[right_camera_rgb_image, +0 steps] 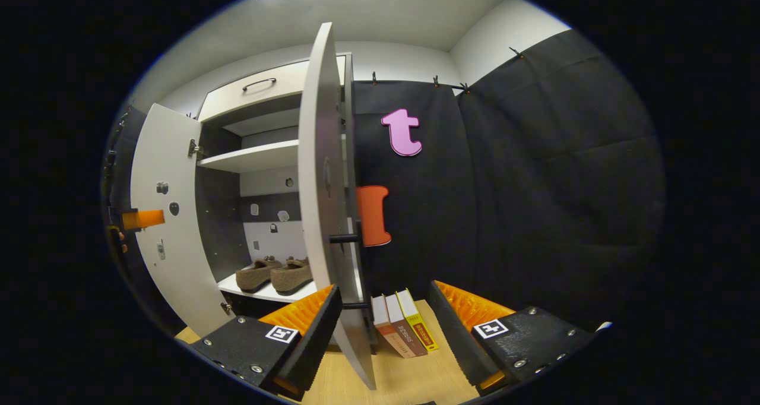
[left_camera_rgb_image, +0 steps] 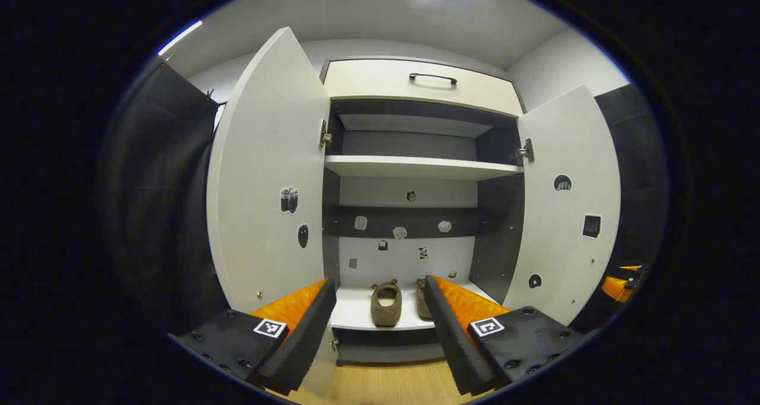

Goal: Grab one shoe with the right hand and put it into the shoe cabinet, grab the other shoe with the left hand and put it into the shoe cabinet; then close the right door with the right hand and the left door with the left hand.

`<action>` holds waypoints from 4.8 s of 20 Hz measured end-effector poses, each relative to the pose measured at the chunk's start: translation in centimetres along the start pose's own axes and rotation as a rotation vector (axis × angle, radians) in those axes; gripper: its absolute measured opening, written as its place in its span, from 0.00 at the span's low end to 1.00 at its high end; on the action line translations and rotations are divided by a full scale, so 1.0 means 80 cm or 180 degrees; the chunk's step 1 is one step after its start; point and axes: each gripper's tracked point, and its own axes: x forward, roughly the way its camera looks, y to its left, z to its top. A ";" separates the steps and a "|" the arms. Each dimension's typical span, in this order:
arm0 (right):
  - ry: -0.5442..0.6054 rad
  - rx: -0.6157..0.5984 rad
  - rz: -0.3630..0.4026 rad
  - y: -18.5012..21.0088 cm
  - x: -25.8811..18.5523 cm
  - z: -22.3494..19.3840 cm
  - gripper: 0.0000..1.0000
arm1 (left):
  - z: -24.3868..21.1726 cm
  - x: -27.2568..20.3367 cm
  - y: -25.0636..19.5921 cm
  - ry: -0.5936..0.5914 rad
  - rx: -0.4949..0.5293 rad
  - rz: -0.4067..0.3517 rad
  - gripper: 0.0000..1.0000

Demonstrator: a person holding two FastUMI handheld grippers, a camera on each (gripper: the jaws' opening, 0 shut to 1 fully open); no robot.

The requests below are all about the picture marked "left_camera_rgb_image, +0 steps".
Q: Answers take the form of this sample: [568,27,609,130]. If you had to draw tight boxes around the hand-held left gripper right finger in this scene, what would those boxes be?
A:
[423,276,585,397]

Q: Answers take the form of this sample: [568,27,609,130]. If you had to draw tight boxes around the ceiling light strip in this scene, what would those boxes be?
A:
[157,20,203,56]

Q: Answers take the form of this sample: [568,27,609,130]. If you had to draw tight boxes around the white shoe cabinet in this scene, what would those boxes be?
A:
[321,56,528,364]

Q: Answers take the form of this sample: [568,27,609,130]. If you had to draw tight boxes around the grey cabinet base panel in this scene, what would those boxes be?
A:
[332,328,447,364]

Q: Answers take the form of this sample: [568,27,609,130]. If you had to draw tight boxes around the white cabinet shelf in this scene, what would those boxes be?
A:
[324,156,524,181]
[330,280,499,331]

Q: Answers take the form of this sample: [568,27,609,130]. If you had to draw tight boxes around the white cabinet drawer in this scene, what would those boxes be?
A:
[324,59,523,118]

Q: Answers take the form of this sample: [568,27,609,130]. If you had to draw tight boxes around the black drawer handle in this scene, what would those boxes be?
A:
[408,72,458,87]

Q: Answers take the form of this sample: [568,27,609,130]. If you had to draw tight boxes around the grey cabinet shelf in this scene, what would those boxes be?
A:
[338,114,493,139]

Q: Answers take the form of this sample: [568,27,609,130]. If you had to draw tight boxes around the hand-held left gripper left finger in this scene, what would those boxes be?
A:
[172,279,337,397]

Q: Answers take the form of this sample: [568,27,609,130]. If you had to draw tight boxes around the brown fuzzy shoe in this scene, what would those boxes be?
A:
[416,277,435,321]
[370,279,403,327]

